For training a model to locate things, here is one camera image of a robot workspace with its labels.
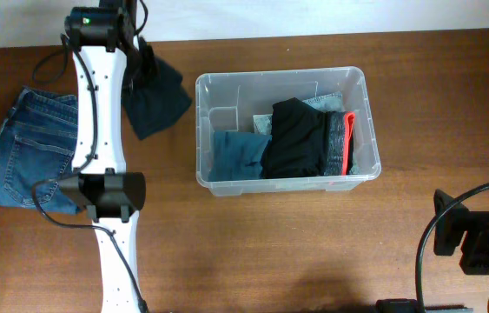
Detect black cloth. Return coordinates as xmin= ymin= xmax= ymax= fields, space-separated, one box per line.
xmin=122 ymin=58 xmax=192 ymax=140

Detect dark blue jeans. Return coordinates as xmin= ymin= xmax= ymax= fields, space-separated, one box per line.
xmin=0 ymin=87 xmax=78 ymax=209

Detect small blue cloth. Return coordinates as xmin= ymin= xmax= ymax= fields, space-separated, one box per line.
xmin=208 ymin=131 xmax=272 ymax=182

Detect light blue jeans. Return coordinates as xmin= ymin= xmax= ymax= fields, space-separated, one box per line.
xmin=253 ymin=91 xmax=360 ymax=175

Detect black shorts red grey waistband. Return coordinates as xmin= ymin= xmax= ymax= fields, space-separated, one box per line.
xmin=262 ymin=98 xmax=356 ymax=179

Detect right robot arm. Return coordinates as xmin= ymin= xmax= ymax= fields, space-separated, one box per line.
xmin=374 ymin=183 xmax=489 ymax=313

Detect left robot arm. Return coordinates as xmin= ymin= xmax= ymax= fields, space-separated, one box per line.
xmin=59 ymin=1 xmax=148 ymax=312

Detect clear plastic storage bin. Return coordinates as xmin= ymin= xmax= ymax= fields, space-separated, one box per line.
xmin=195 ymin=66 xmax=382 ymax=196

